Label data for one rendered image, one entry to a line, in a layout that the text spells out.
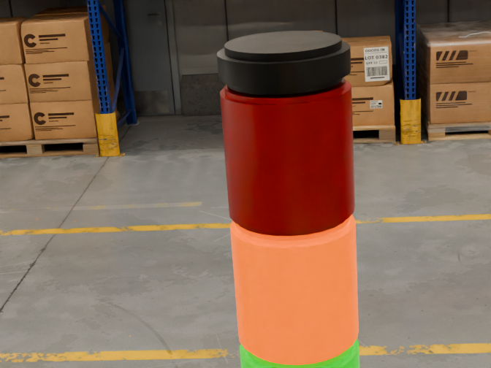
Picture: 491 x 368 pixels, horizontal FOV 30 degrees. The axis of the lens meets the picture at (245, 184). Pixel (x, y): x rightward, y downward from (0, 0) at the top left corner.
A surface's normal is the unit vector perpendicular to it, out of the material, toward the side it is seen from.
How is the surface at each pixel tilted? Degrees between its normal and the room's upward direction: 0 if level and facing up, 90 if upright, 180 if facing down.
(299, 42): 0
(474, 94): 92
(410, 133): 90
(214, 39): 90
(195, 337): 0
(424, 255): 0
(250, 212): 90
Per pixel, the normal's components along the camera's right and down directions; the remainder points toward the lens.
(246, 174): -0.65, 0.29
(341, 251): 0.75, 0.17
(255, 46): -0.07, -0.94
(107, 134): -0.07, 0.33
